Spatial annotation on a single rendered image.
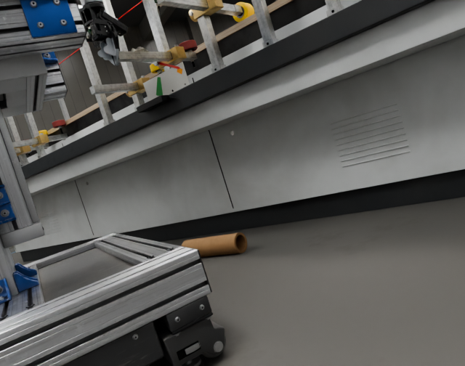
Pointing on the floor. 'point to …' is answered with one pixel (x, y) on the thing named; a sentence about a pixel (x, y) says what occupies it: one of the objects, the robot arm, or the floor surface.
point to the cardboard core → (219, 245)
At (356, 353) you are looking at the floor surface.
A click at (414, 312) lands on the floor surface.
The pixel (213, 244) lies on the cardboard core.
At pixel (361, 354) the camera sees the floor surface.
